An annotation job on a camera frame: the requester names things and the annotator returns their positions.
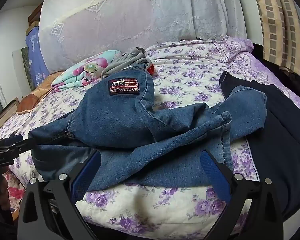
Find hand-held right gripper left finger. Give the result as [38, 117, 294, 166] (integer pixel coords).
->
[16, 150, 102, 240]

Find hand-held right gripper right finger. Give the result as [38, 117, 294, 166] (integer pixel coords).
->
[200, 150, 284, 240]

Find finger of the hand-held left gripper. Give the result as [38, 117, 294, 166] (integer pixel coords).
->
[5, 129, 24, 146]
[0, 137, 38, 158]

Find blue denim pants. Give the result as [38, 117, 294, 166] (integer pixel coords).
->
[27, 65, 268, 188]

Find red floral cloth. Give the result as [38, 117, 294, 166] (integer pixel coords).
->
[4, 171, 26, 213]

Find orange pillow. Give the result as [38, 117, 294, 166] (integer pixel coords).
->
[16, 70, 65, 115]

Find green marbled panel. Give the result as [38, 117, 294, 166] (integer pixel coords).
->
[12, 48, 31, 98]

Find dark navy garment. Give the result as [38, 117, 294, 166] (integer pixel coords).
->
[219, 70, 300, 223]

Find turquoise pink floral blanket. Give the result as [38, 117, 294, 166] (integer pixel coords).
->
[51, 50, 123, 93]

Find purple floral bedspread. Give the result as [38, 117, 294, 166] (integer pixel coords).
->
[0, 36, 300, 240]

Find brown wooden cabinet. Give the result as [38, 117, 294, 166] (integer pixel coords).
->
[27, 4, 43, 28]

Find dark cloth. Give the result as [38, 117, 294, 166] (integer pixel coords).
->
[252, 42, 300, 98]

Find white lace cover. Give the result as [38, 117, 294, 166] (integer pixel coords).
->
[38, 0, 248, 74]

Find beige checkered curtain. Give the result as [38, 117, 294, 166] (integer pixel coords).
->
[250, 0, 300, 77]

